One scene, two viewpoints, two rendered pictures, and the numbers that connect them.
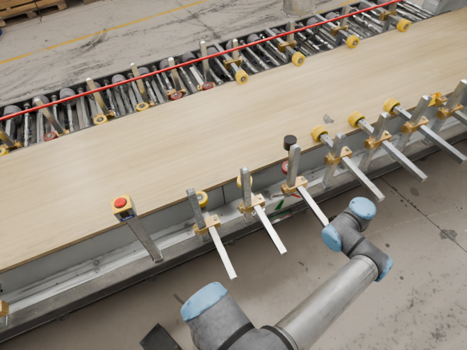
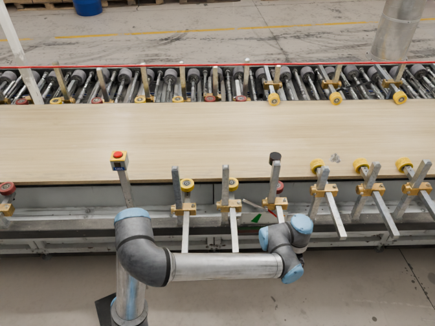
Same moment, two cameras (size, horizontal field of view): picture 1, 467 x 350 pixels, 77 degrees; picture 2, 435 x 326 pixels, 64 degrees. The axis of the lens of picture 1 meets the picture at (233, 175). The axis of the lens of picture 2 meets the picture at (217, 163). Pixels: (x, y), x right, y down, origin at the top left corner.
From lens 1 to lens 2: 0.58 m
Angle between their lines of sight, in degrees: 15
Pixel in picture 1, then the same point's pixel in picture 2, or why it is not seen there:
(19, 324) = (14, 230)
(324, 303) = (215, 259)
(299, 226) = not seen: hidden behind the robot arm
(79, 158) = (110, 123)
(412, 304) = not seen: outside the picture
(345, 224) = (278, 229)
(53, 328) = (34, 262)
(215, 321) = (129, 225)
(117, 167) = (135, 139)
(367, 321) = not seen: outside the picture
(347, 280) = (246, 258)
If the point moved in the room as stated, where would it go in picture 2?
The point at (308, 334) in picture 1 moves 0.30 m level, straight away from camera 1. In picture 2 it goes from (189, 265) to (273, 231)
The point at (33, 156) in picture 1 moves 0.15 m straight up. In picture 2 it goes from (78, 111) to (72, 93)
